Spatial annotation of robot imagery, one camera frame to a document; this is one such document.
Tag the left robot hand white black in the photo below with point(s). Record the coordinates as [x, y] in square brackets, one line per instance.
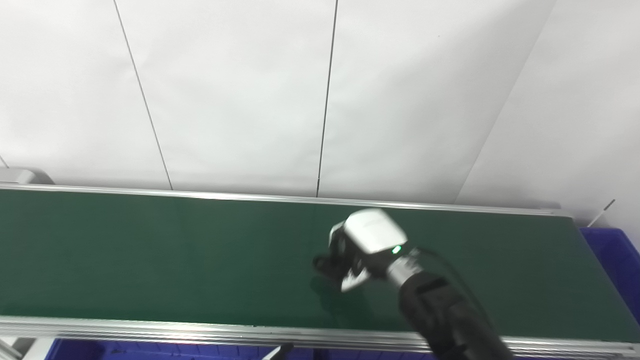
[280, 352]

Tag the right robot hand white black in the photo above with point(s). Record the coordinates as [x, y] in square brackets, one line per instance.
[372, 232]

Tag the black flanged machine part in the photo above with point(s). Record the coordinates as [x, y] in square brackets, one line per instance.
[327, 265]

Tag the blue plastic bin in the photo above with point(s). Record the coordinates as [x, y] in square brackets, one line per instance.
[150, 351]
[615, 260]

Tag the green conveyor belt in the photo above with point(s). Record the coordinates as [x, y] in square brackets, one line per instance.
[150, 260]
[150, 327]

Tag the white conveyor support leg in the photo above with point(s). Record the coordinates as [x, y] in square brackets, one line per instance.
[20, 349]

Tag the grey conveyor end housing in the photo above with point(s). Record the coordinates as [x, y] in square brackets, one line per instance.
[22, 176]

